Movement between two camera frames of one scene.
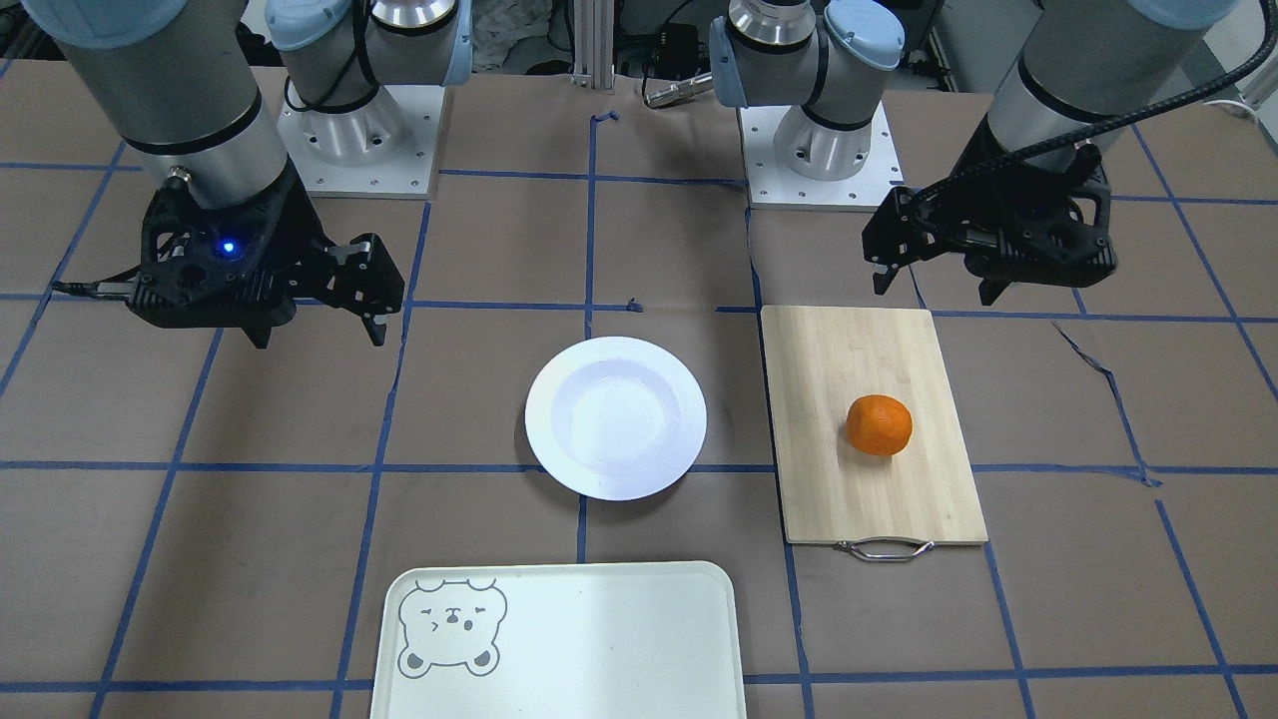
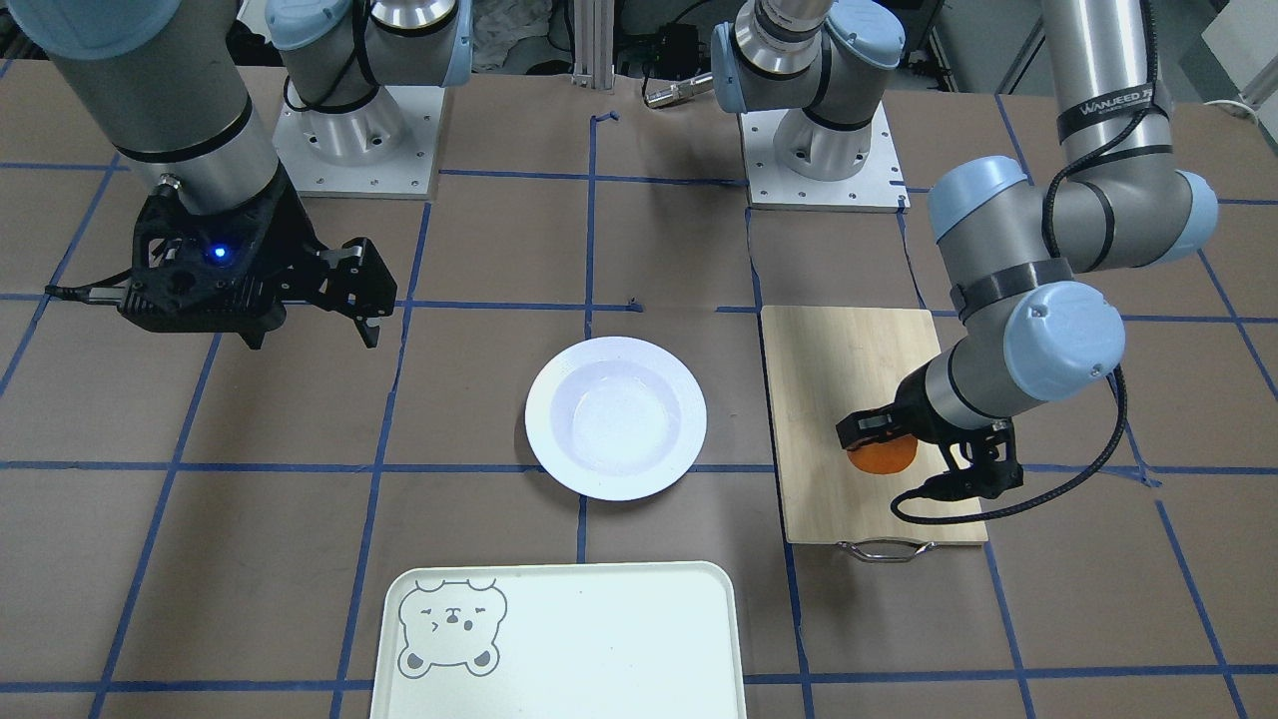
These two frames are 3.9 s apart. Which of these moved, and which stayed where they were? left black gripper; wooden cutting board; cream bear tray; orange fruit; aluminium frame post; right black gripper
Moved: left black gripper; orange fruit
Stayed: aluminium frame post; cream bear tray; right black gripper; wooden cutting board
